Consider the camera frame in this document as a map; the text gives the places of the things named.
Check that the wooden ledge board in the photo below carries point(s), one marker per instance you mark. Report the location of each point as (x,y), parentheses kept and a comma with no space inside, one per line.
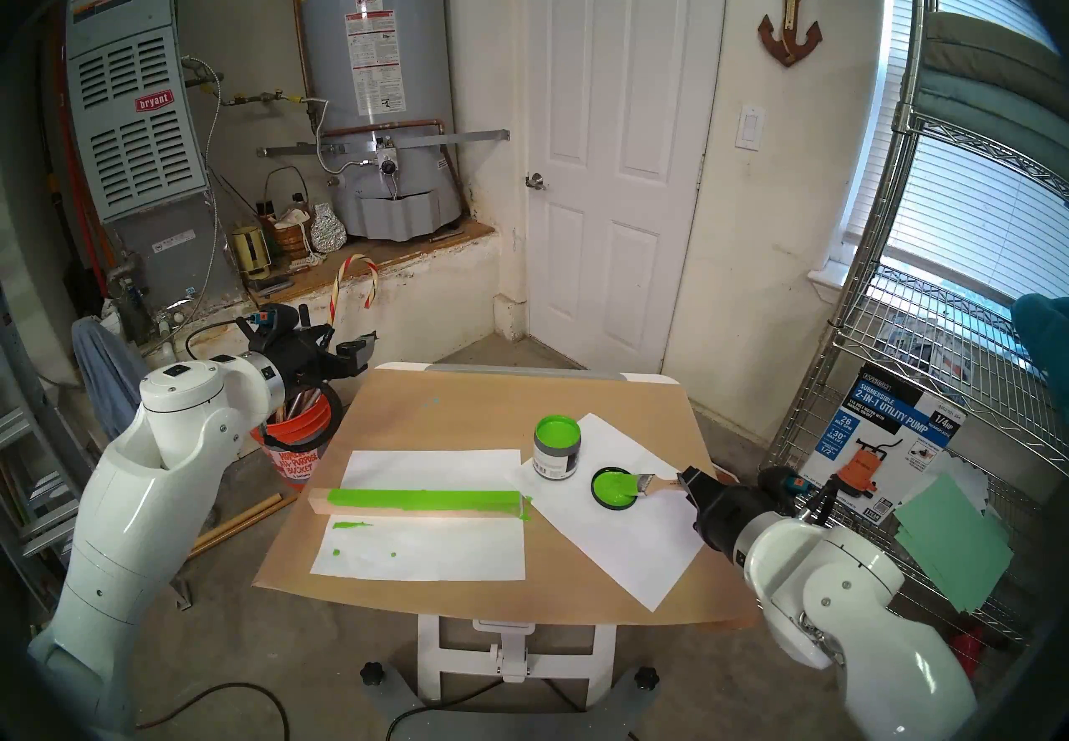
(392,251)

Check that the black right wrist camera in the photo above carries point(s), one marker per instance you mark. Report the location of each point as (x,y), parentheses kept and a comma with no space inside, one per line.
(781,482)

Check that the utility pump box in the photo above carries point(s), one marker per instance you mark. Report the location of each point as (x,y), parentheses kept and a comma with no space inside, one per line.
(885,430)

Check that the gas pipe with yellow valve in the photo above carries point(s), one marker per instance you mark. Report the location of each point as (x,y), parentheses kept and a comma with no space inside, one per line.
(259,98)

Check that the foil wrapped object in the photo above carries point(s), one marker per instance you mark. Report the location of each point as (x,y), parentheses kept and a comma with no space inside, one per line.
(327,232)

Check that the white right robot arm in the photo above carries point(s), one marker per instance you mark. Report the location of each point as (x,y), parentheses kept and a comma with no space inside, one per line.
(852,614)

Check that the folded green cushion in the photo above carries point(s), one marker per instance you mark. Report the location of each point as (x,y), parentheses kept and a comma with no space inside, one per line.
(985,96)

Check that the white paper sheet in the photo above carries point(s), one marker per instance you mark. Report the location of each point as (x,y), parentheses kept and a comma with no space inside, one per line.
(643,547)
(417,556)

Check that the grey metal ladder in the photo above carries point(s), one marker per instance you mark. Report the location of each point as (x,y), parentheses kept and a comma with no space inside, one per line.
(37,514)

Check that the black lid with green paint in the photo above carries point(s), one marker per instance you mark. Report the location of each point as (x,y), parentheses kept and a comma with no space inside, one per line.
(614,490)

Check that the dark flat tool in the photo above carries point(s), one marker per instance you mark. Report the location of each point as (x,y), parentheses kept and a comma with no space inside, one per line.
(271,284)

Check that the grey bryant furnace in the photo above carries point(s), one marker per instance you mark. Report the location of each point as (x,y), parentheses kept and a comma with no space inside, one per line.
(134,146)

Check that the white window blinds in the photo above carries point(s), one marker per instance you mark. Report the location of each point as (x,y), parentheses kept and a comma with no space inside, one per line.
(977,222)

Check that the blue cloth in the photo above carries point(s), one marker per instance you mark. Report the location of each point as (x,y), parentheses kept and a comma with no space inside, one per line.
(108,380)

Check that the brown cardboard sheet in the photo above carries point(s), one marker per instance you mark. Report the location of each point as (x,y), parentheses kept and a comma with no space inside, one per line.
(434,414)

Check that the yellow lantern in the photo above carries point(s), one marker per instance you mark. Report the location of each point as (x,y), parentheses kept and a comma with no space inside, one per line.
(249,251)

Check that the grey water heater tank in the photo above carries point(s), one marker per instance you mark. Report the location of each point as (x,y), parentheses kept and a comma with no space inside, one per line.
(409,38)

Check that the green paper sheet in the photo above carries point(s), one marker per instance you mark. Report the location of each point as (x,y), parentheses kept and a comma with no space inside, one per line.
(952,547)

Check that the striped candy cane decoration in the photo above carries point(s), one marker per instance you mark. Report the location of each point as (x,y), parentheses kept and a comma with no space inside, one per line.
(336,293)

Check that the wooden stick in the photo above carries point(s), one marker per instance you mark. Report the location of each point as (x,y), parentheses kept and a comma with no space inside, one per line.
(242,520)

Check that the white panel door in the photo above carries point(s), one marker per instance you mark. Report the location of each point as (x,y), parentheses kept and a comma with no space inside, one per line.
(618,247)

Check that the grey can of green paint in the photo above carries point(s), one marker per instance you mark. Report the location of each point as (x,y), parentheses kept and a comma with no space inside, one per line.
(555,455)

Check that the white light switch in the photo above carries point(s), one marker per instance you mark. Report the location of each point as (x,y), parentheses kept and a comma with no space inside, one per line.
(750,128)

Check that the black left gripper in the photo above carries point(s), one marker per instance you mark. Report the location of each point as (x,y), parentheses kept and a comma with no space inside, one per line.
(307,359)

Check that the orange plastic bucket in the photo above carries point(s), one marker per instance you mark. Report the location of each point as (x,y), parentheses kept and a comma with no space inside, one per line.
(292,464)

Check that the teal cloth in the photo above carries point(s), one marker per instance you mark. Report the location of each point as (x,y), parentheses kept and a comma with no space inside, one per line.
(1044,330)

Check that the small red object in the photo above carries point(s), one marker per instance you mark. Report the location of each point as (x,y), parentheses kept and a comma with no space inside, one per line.
(969,656)

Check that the light wood plank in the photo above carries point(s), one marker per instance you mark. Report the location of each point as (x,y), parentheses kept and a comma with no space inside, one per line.
(417,501)

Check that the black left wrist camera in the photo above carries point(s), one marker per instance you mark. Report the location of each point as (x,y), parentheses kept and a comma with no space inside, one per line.
(276,318)

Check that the white folding table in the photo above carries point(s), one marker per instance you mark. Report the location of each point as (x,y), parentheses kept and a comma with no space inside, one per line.
(514,652)

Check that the silver door knob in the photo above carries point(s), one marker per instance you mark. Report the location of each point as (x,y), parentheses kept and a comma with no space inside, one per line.
(534,182)

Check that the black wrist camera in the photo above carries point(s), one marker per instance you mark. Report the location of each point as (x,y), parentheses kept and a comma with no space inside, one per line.
(276,318)
(781,482)

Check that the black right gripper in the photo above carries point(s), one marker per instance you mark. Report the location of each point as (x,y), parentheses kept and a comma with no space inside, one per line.
(735,514)

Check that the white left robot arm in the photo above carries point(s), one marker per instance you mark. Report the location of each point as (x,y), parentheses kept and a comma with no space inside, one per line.
(134,514)

